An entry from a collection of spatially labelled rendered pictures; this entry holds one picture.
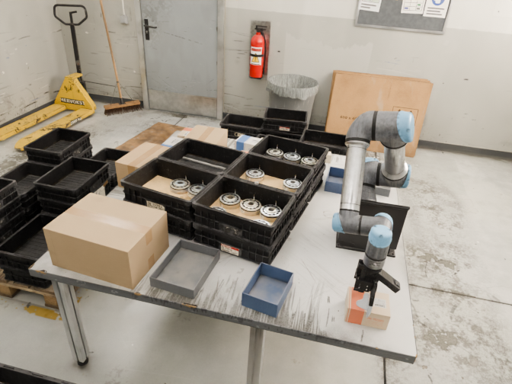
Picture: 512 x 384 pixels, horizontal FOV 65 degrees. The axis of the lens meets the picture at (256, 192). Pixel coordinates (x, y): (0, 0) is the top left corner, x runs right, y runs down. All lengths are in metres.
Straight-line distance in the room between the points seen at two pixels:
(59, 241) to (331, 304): 1.14
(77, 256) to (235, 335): 1.07
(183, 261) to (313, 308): 0.61
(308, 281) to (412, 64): 3.45
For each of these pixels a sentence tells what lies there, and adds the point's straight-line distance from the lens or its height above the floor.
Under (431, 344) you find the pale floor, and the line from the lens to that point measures 2.72.
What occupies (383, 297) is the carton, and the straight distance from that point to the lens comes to 1.72.
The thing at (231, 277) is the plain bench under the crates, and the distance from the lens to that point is 1.79.
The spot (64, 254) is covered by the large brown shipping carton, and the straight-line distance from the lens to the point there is 1.88.
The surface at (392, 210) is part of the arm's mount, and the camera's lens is 1.90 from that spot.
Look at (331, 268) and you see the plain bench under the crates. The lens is 1.89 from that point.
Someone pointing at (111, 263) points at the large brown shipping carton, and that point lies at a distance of 1.73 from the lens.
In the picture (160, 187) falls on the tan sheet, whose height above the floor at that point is 0.83.
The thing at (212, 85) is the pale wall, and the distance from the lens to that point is 5.15.
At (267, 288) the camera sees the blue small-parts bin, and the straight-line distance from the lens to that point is 1.74.
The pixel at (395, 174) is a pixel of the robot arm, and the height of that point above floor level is 1.09.
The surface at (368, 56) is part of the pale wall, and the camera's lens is 4.80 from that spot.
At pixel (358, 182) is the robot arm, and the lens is 1.59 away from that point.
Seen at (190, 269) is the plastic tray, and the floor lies 0.70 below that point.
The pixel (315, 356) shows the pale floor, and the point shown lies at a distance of 2.45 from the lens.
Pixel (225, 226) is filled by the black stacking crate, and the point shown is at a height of 0.86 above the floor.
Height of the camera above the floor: 1.93
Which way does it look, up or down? 31 degrees down
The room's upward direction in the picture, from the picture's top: 4 degrees clockwise
